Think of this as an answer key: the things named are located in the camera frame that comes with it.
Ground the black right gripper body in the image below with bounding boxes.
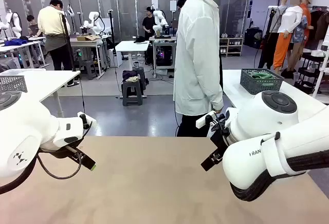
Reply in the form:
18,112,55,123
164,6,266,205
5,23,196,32
210,127,232,155

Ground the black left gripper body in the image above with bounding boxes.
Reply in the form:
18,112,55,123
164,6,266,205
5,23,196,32
41,145,78,159

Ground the grey perforated plastic basket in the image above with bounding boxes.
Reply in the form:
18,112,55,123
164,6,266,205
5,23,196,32
0,74,28,94
240,68,285,96

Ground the grey plastic stool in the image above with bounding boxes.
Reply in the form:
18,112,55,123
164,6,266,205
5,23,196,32
122,79,143,106

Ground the person in white shirt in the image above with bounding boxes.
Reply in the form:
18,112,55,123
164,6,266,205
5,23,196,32
173,0,225,137

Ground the wooden shoe shelf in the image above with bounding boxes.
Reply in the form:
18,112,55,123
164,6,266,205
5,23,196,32
220,37,244,57

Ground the pile of clothes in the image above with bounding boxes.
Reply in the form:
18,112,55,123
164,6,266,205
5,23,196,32
122,69,141,83

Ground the dark plastic stool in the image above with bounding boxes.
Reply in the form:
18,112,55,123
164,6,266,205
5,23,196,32
135,67,148,91

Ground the black tripod pole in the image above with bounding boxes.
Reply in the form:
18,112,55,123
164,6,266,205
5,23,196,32
59,12,77,72

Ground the open cardboard box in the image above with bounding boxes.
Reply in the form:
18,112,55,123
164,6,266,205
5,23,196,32
77,35,100,42

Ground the white desk with computer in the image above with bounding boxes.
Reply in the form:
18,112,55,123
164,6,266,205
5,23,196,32
149,35,178,77

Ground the white standing desk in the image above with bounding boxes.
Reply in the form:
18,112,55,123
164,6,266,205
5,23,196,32
115,41,150,99

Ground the seated person in dark shirt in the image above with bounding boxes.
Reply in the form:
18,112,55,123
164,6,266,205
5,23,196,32
27,15,43,38

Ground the man in yellow shirt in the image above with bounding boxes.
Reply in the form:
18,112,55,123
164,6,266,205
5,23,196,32
38,0,76,72

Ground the person in black clothes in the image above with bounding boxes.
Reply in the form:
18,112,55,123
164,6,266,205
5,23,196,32
142,7,157,41

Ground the mannequin with white top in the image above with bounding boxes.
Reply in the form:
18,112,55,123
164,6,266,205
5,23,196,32
277,0,304,72

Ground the clothes rack with dark coats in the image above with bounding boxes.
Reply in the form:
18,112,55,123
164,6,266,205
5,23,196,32
305,5,329,50

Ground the mannequin with orange shirt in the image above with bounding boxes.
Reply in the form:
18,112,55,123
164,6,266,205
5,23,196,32
299,0,314,31

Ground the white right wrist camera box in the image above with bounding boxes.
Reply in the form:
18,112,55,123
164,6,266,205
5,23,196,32
195,110,217,128

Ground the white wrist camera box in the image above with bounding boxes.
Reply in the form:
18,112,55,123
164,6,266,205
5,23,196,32
77,111,97,129
195,110,217,128

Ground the thin black camera cable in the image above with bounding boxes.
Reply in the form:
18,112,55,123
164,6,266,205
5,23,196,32
37,121,93,180

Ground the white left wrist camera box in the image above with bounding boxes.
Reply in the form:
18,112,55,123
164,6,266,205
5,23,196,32
77,111,97,129

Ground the black right arm cable sleeve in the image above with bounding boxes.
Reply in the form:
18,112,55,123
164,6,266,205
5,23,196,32
230,154,329,202

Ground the black arm cable sleeve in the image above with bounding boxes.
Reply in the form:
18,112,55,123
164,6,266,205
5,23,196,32
0,157,38,196
230,154,329,202

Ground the black left arm cable sleeve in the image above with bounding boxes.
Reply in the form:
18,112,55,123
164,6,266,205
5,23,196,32
0,157,38,196

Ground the black wire rack cart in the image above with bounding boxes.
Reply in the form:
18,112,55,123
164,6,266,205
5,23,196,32
295,51,325,94

